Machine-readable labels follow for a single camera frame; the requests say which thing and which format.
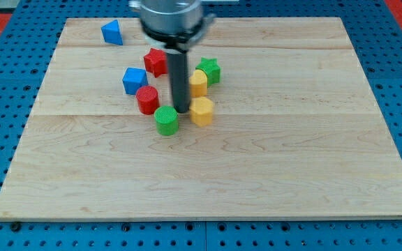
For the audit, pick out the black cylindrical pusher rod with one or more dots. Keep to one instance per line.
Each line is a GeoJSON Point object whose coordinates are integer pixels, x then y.
{"type": "Point", "coordinates": [177, 68]}

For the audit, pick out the yellow heart block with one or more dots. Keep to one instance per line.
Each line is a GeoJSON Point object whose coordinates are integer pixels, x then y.
{"type": "Point", "coordinates": [198, 84]}

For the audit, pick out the green star block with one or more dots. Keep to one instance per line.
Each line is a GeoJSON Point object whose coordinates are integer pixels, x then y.
{"type": "Point", "coordinates": [211, 69]}

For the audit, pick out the blue triangle block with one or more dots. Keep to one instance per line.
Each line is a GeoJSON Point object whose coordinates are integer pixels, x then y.
{"type": "Point", "coordinates": [111, 33]}

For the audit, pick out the yellow hexagon block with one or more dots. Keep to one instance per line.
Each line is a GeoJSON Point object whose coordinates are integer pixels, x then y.
{"type": "Point", "coordinates": [201, 111]}

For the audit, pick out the red cylinder block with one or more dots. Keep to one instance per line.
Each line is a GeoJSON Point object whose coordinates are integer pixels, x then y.
{"type": "Point", "coordinates": [147, 99]}

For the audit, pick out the blue cube block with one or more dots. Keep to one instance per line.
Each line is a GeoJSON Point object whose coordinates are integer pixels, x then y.
{"type": "Point", "coordinates": [133, 79]}

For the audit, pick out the red star block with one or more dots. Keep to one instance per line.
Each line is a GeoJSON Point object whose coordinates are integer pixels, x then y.
{"type": "Point", "coordinates": [155, 62]}

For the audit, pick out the light wooden board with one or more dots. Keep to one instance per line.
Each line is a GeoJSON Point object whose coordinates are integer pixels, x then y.
{"type": "Point", "coordinates": [296, 133]}

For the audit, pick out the green cylinder block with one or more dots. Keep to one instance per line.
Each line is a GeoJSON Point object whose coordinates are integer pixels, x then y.
{"type": "Point", "coordinates": [166, 118]}

